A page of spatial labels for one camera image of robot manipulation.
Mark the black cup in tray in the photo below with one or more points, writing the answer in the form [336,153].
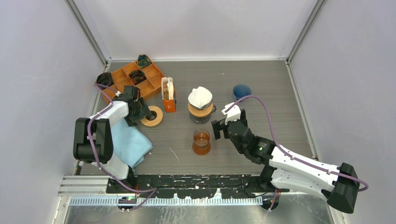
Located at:
[137,76]

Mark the light blue cloth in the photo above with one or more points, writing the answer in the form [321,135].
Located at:
[129,144]

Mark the amber glass carafe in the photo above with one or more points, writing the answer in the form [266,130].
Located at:
[201,142]

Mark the orange wooden compartment tray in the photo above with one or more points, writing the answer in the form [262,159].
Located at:
[148,79]

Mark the black cup beside tray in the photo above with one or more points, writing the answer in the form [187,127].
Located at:
[105,79]

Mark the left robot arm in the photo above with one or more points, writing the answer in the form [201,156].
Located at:
[110,139]

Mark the clear glass mug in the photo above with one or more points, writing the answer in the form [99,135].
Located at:
[204,119]

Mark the blue glass dripper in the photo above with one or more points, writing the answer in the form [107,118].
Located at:
[241,90]

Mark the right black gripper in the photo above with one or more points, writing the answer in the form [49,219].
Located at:
[218,125]

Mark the orange coffee filter box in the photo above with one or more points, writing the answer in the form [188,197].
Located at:
[169,106]

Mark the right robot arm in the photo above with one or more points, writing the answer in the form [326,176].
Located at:
[284,169]

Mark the white paper coffee filter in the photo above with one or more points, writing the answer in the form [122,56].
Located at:
[200,98]

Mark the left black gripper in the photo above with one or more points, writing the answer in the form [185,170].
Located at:
[144,112]

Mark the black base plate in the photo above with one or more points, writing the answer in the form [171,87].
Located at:
[159,190]

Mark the dark patterned cup in tray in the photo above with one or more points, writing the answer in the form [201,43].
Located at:
[143,61]

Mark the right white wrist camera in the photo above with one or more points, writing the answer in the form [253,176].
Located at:
[231,112]

